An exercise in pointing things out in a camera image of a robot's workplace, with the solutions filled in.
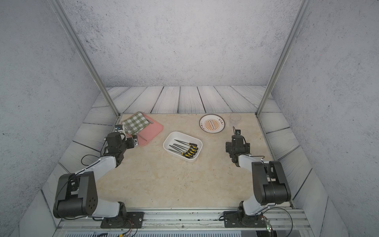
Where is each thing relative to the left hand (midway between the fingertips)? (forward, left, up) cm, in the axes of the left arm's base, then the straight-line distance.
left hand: (131, 135), depth 92 cm
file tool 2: (-1, -37, -12) cm, 38 cm away
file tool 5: (-7, -32, -11) cm, 34 cm away
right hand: (-3, -67, -5) cm, 68 cm away
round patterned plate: (+20, -53, -12) cm, 58 cm away
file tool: (+1, -35, -11) cm, 37 cm away
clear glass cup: (+19, -69, -7) cm, 72 cm away
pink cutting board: (+15, -5, -15) cm, 22 cm away
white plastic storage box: (+2, -22, -8) cm, 23 cm away
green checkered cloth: (+21, +6, -12) cm, 25 cm away
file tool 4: (-6, -34, -11) cm, 36 cm away
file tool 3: (-3, -36, -11) cm, 38 cm away
